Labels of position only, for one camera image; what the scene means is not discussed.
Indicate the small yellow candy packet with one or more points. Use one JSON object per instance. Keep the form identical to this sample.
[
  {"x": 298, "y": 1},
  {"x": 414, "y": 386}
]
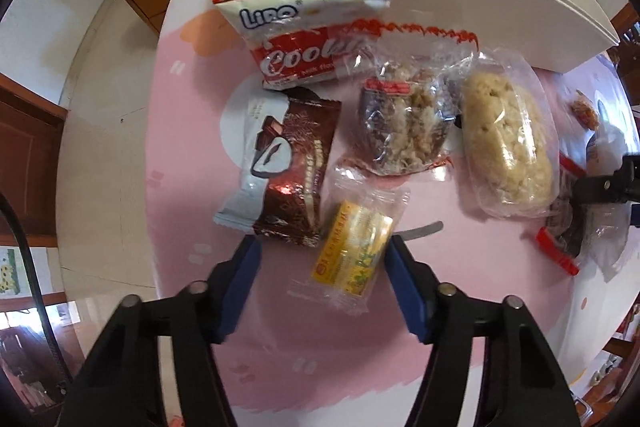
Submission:
[{"x": 352, "y": 252}]

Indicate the clear nut date packet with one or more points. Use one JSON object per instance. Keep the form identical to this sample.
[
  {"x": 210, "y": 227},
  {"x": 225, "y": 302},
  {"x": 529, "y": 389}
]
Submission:
[
  {"x": 400, "y": 122},
  {"x": 562, "y": 217}
]

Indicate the wooden door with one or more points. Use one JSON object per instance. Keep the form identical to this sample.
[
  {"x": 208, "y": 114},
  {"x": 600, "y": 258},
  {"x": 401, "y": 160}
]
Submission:
[{"x": 25, "y": 157}]

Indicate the clear red dried snack packet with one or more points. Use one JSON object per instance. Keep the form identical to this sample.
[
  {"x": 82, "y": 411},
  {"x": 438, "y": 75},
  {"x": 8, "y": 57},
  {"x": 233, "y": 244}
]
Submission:
[{"x": 585, "y": 109}]

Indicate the brown chocolate snack packet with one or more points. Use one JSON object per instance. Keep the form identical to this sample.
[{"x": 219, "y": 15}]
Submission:
[{"x": 285, "y": 167}]

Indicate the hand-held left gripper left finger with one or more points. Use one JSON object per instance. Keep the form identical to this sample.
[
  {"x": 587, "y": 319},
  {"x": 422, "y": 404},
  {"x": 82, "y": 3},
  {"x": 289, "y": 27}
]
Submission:
[{"x": 240, "y": 292}]

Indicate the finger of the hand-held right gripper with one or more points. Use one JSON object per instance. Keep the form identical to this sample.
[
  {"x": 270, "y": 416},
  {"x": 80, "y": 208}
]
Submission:
[{"x": 607, "y": 187}]

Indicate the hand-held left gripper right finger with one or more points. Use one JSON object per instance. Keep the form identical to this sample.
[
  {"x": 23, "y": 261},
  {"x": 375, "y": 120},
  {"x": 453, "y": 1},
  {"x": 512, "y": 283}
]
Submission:
[{"x": 405, "y": 292}]

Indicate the clear rice crisp packet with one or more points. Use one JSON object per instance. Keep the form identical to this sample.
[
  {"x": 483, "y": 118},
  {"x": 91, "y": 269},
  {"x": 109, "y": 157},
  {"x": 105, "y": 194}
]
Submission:
[{"x": 505, "y": 132}]

